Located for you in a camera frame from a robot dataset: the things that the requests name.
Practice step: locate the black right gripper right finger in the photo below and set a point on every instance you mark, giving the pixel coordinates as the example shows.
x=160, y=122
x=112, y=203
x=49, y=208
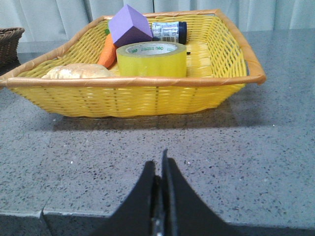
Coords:
x=185, y=213

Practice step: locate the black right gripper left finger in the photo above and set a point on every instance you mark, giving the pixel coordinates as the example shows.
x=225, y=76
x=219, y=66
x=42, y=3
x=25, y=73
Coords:
x=135, y=215

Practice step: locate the yellow tape roll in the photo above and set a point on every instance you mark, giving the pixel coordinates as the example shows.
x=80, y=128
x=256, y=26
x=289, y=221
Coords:
x=159, y=59

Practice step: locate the yellow wicker basket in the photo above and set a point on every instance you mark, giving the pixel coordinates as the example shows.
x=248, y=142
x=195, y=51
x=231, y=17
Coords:
x=220, y=62

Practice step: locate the bread roll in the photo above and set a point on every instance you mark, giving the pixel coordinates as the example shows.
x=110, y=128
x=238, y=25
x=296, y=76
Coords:
x=78, y=70

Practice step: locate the orange toy carrot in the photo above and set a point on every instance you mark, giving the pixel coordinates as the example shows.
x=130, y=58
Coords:
x=108, y=53

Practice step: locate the dark blue labelled bottle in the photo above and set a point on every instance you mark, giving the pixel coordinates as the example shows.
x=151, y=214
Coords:
x=169, y=31

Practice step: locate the purple foam cube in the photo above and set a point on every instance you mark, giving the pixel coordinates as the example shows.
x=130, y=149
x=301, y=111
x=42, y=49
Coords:
x=129, y=26

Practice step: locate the brown wicker basket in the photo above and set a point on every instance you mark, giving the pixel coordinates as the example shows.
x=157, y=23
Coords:
x=9, y=40

